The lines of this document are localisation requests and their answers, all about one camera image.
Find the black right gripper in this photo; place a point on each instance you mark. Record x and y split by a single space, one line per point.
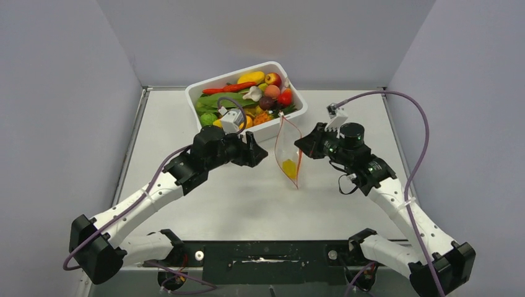
311 145

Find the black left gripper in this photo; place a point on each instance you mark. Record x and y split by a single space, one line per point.
249 153

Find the clear zip top bag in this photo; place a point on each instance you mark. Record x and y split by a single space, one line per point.
284 146

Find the yellow green starfruit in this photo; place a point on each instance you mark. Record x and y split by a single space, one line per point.
289 167

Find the red tomato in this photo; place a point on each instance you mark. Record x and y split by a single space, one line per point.
285 99

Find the white garlic bulb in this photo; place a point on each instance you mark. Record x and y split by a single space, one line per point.
254 93

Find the green leaf vegetable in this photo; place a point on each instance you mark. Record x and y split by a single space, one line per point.
209 104

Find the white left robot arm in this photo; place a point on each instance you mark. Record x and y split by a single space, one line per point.
100 244

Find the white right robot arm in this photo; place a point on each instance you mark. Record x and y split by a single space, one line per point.
434 262

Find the orange fried food piece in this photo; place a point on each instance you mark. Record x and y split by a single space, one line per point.
262 118

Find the dark purple passionfruit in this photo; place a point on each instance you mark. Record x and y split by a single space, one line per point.
266 103

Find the green custard apple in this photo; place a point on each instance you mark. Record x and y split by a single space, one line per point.
207 119

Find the pink peach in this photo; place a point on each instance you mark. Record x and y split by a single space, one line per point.
272 91

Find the red chili pepper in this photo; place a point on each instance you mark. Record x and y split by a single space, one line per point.
229 88

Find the red apple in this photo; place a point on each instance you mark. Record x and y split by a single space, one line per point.
273 78

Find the yellow mango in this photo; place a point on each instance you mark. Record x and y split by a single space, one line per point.
257 77

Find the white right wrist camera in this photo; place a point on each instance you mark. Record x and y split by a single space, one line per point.
337 117

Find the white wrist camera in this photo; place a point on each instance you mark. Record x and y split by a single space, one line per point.
337 117
233 120

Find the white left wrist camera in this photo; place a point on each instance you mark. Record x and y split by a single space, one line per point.
233 120

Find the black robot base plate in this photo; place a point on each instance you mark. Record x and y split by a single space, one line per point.
269 262

